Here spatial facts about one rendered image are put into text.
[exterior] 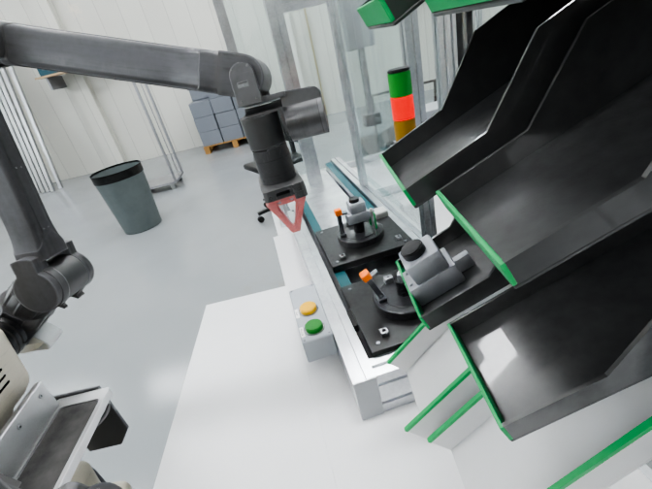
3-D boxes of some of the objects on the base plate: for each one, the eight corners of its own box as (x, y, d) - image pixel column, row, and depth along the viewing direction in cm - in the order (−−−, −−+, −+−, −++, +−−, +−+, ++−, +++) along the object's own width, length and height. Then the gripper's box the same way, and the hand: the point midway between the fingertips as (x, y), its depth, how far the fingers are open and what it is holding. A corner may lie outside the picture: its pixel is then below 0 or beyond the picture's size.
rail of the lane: (362, 421, 74) (352, 381, 69) (293, 234, 152) (286, 209, 147) (389, 411, 74) (380, 372, 69) (307, 230, 152) (300, 205, 147)
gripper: (245, 145, 64) (274, 226, 71) (248, 159, 55) (281, 250, 62) (284, 133, 64) (309, 214, 72) (294, 145, 55) (320, 237, 63)
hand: (295, 227), depth 67 cm, fingers closed
